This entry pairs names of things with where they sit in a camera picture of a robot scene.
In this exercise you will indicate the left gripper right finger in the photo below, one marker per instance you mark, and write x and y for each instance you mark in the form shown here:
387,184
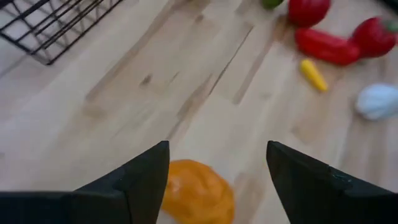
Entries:
326,199

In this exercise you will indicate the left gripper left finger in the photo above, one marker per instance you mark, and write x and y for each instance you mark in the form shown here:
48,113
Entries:
93,202

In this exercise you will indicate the orange bumpy vegetable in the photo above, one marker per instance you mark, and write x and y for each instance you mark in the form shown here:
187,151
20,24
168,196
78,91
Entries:
199,193

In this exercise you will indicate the white garlic bulb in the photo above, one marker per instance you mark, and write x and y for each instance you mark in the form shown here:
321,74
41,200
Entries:
377,101

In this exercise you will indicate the small yellow pepper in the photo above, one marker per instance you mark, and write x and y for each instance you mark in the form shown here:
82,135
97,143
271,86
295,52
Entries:
313,74

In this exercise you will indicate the long red pepper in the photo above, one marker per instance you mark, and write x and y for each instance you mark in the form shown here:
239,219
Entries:
326,46

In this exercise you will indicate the red strawberry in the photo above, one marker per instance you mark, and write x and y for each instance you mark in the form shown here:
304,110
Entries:
373,37

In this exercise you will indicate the glossy red round fruit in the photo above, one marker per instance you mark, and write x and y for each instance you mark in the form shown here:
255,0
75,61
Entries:
308,11

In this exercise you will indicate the green lime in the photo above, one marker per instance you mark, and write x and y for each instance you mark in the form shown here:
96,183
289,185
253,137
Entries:
272,3

